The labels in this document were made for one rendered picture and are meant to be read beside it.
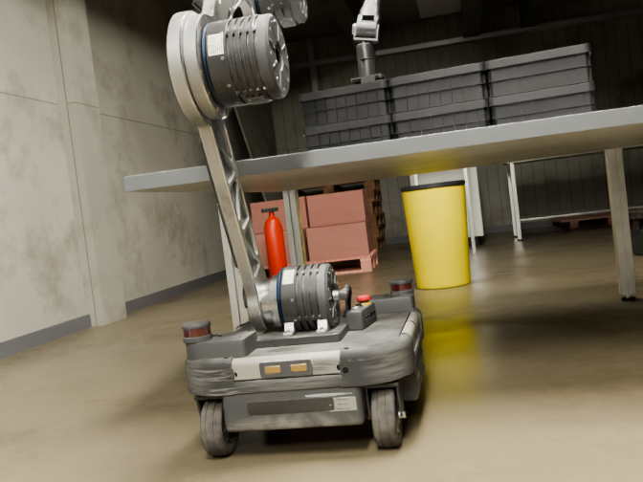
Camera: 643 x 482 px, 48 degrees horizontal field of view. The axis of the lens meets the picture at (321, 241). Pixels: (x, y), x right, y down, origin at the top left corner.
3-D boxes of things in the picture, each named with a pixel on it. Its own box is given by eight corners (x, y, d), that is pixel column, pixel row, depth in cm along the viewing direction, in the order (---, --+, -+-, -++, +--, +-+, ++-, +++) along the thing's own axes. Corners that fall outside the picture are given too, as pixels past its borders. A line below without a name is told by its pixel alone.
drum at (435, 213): (476, 277, 457) (465, 180, 454) (476, 286, 418) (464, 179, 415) (413, 284, 465) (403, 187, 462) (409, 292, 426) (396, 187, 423)
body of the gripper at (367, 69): (357, 86, 240) (354, 64, 239) (386, 81, 236) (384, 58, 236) (350, 84, 234) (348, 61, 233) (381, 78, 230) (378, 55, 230)
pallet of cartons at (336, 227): (370, 272, 579) (360, 187, 576) (239, 285, 606) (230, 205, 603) (385, 262, 657) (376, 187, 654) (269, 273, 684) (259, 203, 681)
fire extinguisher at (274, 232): (277, 285, 568) (267, 208, 566) (304, 283, 554) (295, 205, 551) (256, 290, 546) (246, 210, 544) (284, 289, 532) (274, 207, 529)
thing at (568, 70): (594, 84, 205) (589, 44, 204) (488, 101, 214) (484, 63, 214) (589, 99, 242) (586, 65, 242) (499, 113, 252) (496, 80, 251)
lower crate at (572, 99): (599, 122, 205) (594, 80, 204) (492, 138, 215) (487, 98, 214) (593, 132, 243) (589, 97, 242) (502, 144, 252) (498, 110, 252)
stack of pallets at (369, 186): (388, 244, 920) (381, 178, 917) (382, 249, 842) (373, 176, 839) (301, 253, 944) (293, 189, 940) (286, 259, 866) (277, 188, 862)
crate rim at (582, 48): (591, 51, 204) (590, 42, 204) (484, 69, 214) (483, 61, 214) (587, 71, 242) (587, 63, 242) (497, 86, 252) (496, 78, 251)
